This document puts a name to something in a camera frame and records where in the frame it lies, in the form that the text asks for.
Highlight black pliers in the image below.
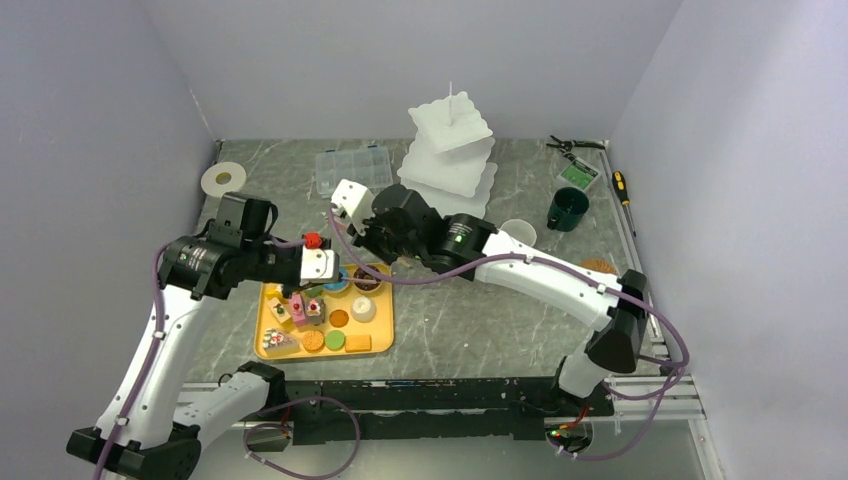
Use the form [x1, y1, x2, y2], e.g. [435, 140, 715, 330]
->
[545, 135, 607, 154]

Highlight clear plastic compartment box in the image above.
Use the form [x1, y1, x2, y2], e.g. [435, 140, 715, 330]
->
[314, 145, 394, 198]

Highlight yellow cake piece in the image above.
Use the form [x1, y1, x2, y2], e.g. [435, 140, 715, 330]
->
[266, 298, 291, 326]

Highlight grey cake with strawberry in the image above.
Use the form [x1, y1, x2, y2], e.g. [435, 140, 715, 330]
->
[304, 297, 326, 326]

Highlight blue frosted donut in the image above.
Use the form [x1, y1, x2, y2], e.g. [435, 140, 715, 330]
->
[322, 269, 349, 294]

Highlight green white packet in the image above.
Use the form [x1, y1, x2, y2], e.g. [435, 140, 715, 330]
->
[555, 157, 602, 192]

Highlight orange round cookie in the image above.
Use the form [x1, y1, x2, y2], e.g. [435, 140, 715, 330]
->
[329, 309, 350, 329]

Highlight chocolate sprinkled donut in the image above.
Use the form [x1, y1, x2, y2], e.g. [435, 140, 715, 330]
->
[351, 267, 382, 294]

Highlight white triangle cake slice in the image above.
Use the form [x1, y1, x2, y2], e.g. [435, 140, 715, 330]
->
[261, 328, 300, 356]

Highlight dark green mug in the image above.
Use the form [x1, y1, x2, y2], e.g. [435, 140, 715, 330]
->
[546, 187, 590, 232]

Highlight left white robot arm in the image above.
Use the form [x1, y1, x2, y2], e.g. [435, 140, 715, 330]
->
[66, 193, 339, 479]

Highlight white tape roll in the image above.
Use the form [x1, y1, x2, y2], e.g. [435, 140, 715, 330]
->
[200, 162, 247, 198]

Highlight white blue mug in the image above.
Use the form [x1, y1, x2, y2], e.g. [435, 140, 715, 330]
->
[500, 219, 537, 247]

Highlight green round macaron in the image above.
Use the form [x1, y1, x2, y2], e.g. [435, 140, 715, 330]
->
[324, 330, 346, 351]

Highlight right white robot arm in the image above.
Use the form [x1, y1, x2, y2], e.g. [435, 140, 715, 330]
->
[331, 180, 647, 415]

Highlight tan waffle round cookie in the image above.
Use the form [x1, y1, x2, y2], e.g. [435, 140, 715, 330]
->
[301, 330, 325, 353]

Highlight yellow serving tray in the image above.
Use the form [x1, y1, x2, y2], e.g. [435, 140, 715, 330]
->
[254, 265, 394, 360]

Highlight white three-tier dessert stand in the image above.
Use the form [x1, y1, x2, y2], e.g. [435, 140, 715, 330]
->
[397, 91, 498, 218]

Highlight white round cupcake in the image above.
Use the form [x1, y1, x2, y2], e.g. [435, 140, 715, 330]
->
[350, 296, 377, 323]

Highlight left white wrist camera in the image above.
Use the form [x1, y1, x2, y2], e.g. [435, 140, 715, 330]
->
[299, 248, 341, 285]

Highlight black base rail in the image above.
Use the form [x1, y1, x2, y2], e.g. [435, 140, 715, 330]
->
[246, 377, 614, 446]

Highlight pink cake with cherry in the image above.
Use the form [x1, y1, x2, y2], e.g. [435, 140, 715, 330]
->
[287, 293, 308, 329]

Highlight yellow black screwdriver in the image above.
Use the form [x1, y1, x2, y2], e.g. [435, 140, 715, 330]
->
[612, 170, 637, 237]

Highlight yellow square biscuit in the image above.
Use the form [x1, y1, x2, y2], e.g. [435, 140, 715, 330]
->
[344, 335, 372, 353]

